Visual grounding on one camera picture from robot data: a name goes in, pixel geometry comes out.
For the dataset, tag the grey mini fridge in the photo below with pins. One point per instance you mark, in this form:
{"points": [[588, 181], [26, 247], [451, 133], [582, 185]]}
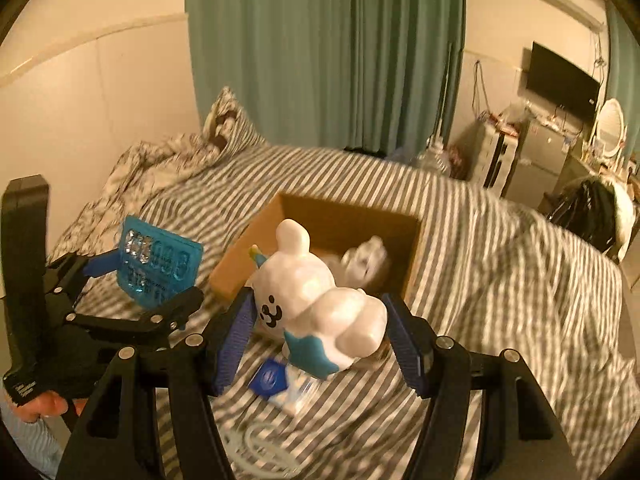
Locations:
{"points": [[540, 160]]}

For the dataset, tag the round white vanity mirror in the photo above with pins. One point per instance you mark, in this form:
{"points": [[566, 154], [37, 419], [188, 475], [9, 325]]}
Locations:
{"points": [[611, 127]]}

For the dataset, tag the black television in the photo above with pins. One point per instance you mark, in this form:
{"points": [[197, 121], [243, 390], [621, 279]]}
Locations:
{"points": [[560, 80]]}

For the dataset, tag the blue blister pack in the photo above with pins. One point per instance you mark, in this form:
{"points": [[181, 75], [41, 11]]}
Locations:
{"points": [[160, 260]]}

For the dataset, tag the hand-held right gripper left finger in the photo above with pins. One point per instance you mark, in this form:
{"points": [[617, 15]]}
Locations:
{"points": [[234, 342]]}

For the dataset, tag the person's left hand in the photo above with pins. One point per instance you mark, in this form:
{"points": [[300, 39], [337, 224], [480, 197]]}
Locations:
{"points": [[42, 405]]}

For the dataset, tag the person's left forearm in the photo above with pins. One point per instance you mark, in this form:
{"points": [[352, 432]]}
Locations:
{"points": [[27, 442]]}

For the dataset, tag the striped pillow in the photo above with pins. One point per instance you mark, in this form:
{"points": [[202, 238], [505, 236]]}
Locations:
{"points": [[240, 127]]}

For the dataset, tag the white appliance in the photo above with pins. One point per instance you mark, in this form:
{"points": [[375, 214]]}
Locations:
{"points": [[492, 157]]}

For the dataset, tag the marble patterned blanket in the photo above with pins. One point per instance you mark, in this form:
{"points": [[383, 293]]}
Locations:
{"points": [[145, 170]]}

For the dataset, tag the cardboard box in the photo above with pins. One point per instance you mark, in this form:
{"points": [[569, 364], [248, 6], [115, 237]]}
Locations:
{"points": [[250, 255]]}

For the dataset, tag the green curtain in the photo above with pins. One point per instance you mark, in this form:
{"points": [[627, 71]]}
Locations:
{"points": [[320, 50], [622, 50]]}

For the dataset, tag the grey striped duvet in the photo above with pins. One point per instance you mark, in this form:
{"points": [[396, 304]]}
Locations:
{"points": [[480, 270]]}

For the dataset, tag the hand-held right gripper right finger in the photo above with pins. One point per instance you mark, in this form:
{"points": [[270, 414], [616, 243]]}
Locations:
{"points": [[407, 345]]}

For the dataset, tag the blue and white packet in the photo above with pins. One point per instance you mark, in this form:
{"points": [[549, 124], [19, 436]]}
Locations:
{"points": [[272, 380]]}

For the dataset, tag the black bag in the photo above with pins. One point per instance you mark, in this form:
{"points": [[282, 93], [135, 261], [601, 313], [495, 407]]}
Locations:
{"points": [[585, 210]]}

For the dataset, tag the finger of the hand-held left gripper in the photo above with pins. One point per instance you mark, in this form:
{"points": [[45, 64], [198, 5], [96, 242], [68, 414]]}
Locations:
{"points": [[97, 265], [167, 312]]}

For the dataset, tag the clear plastic bottle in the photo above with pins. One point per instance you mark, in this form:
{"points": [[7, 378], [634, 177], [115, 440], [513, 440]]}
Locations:
{"points": [[432, 157]]}

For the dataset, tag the white bear plush toy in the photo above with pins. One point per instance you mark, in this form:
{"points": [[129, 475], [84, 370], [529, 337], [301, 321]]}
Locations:
{"points": [[310, 290]]}

